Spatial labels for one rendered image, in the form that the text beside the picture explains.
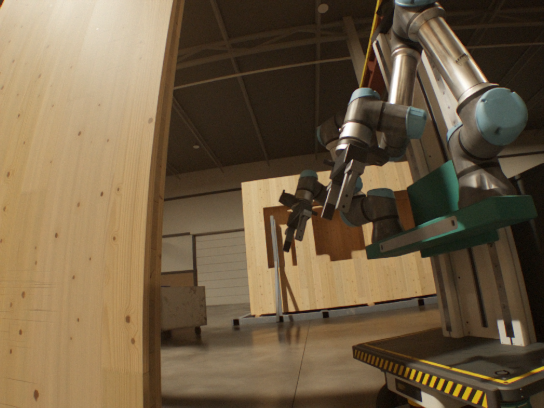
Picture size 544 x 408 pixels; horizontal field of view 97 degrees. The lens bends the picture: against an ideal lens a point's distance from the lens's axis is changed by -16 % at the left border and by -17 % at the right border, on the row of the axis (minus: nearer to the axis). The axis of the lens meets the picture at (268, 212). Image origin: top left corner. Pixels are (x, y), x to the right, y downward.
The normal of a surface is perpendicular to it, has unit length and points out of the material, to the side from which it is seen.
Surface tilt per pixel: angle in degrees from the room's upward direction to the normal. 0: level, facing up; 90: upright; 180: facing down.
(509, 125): 97
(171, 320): 90
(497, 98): 98
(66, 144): 90
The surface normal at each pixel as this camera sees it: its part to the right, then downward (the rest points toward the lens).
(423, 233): -0.98, 0.04
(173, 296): 0.74, -0.25
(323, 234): -0.14, -0.26
